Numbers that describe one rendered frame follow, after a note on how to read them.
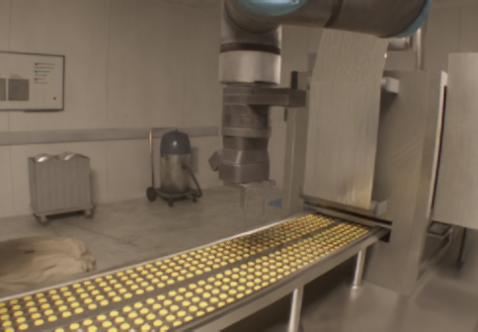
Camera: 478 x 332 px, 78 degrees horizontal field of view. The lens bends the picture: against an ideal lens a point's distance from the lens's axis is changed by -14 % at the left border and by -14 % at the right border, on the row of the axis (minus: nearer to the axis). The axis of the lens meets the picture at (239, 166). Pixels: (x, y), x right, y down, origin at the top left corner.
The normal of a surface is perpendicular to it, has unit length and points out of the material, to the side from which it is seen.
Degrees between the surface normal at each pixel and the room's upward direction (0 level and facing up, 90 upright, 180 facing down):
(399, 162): 90
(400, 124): 90
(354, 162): 90
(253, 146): 99
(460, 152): 90
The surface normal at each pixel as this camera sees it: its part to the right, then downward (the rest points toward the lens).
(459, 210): -0.72, 0.08
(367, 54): -0.66, -0.24
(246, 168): 0.70, 0.15
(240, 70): -0.28, 0.14
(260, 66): 0.28, 0.18
